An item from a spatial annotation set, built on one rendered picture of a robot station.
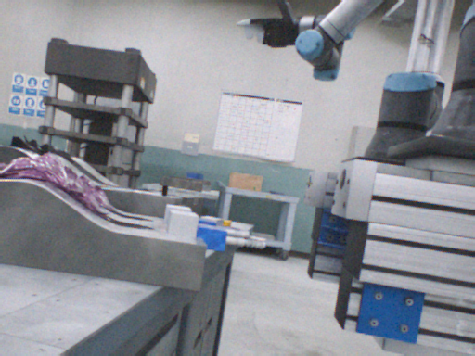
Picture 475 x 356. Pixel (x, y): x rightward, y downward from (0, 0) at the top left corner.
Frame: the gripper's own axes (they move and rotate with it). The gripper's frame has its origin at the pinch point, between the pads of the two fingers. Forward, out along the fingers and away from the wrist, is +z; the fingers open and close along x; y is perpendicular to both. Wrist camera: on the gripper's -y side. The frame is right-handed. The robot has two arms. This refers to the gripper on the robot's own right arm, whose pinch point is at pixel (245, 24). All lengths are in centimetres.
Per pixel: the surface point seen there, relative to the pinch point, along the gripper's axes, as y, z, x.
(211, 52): -64, 319, 493
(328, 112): 10, 163, 571
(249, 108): 11, 260, 514
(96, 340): 50, -58, -128
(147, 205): 47, -31, -86
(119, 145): 62, 243, 216
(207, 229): 46, -53, -102
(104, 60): -16, 263, 212
